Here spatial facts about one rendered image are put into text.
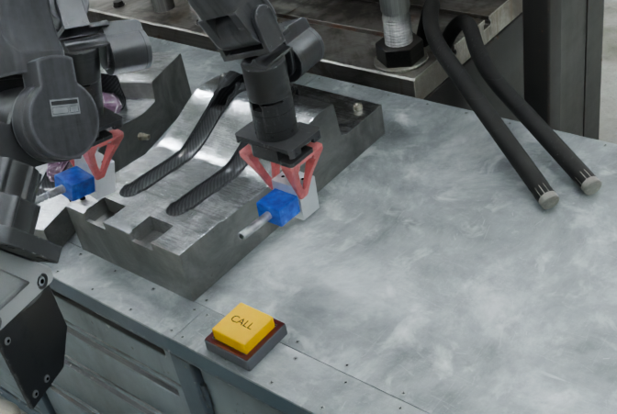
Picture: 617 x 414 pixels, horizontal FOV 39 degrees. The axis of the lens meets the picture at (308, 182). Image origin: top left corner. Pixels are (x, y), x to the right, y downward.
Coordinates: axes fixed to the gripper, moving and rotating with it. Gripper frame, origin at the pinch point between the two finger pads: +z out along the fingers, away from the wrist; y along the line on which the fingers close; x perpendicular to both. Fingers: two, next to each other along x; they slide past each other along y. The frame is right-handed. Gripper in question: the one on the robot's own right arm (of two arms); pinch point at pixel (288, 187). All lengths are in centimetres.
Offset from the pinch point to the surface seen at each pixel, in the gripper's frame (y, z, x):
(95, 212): 32.0, 7.5, 11.4
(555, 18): -1, 10, -81
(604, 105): 30, 92, -186
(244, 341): -5.0, 11.7, 18.0
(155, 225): 20.5, 7.6, 9.1
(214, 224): 10.5, 6.1, 6.0
